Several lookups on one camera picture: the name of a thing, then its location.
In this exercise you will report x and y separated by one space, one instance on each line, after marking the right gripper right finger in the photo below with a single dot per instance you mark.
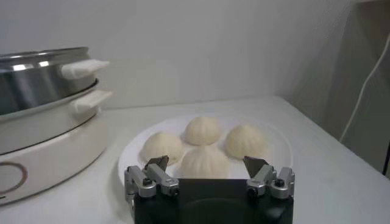
262 179

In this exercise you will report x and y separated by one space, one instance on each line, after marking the cream electric cooker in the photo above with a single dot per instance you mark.
61 152

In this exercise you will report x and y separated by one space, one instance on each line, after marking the white round plate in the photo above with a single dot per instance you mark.
280 146

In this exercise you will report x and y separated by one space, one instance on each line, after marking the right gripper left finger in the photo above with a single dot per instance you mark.
161 179

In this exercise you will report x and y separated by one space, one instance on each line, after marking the white steamed baozi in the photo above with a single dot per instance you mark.
245 141
204 162
163 147
202 131

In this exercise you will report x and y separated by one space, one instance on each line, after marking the stainless steel steamer basket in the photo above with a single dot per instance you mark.
30 88

